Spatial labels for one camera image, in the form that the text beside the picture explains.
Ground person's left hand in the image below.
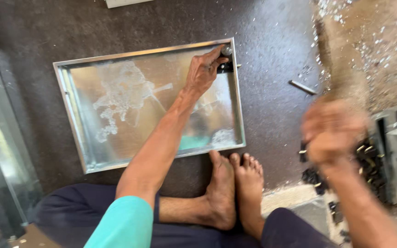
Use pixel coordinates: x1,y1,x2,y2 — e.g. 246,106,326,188
184,44,230,99

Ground person's right hand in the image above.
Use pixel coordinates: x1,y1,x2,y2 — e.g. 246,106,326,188
301,98,371,167

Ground short grey metal bar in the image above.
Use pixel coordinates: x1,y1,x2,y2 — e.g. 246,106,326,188
289,80,318,96

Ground pile of black brass-screw fittings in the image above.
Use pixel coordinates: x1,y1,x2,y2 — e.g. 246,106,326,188
298,136,394,243

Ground person's right foot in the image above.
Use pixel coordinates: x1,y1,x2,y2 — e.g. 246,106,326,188
229,152,265,240

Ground person's foot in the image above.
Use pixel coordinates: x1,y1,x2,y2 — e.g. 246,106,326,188
229,152,265,240
203,149,237,231

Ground person's left foot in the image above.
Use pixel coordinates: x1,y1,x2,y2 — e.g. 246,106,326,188
203,149,237,231

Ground scattered metal shavings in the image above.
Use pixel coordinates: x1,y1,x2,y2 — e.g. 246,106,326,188
297,0,397,114

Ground turquoise sleeve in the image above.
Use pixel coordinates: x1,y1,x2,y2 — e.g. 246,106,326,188
83,195,154,248

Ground white strip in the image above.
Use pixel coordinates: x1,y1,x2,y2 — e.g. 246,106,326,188
104,0,156,9

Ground dark blue trousers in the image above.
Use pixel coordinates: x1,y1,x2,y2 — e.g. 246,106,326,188
29,183,341,248

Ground brown cardboard piece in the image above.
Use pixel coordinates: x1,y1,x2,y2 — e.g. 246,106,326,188
8,223,62,248

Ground black metal bracket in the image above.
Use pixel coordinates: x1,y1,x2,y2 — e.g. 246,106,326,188
217,62,242,74

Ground rectangular aluminium frame tray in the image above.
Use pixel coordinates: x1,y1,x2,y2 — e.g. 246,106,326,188
53,37,247,174

